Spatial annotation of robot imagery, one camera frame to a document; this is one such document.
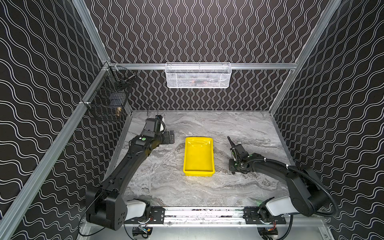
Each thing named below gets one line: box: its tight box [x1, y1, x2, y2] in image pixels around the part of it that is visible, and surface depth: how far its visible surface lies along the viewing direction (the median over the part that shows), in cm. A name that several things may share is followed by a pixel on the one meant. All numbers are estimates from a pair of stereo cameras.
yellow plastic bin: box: [183, 136, 215, 177], surface depth 97 cm
